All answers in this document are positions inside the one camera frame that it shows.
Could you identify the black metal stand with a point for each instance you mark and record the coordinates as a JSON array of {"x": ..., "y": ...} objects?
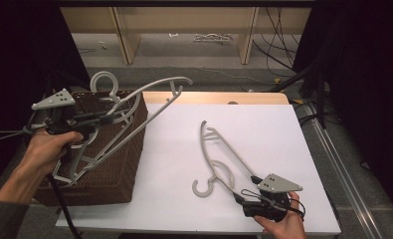
[
  {"x": 48, "y": 83},
  {"x": 321, "y": 99}
]

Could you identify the white plastic object on floor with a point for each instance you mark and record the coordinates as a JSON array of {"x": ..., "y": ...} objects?
[{"x": 213, "y": 38}]

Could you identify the white table sheet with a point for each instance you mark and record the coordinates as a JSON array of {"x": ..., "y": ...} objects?
[{"x": 177, "y": 159}]

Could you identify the light wooden shelf unit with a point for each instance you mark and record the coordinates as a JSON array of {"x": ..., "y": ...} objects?
[{"x": 131, "y": 46}]

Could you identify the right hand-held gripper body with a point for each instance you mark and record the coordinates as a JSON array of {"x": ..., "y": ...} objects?
[{"x": 278, "y": 184}]

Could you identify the grey plastic clothes hanger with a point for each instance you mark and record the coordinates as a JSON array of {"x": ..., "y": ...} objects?
[
  {"x": 179, "y": 79},
  {"x": 205, "y": 156}
]

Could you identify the person's right hand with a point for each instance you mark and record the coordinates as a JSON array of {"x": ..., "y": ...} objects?
[{"x": 288, "y": 229}]

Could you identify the aluminium rail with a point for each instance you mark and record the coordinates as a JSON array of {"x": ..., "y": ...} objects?
[{"x": 346, "y": 179}]

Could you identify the brown wicker basket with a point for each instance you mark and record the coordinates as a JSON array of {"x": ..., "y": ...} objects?
[{"x": 117, "y": 172}]

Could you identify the person's left hand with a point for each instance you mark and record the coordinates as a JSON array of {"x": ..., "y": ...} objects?
[{"x": 46, "y": 149}]

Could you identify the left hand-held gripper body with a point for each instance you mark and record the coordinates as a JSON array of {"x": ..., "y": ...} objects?
[{"x": 56, "y": 99}]

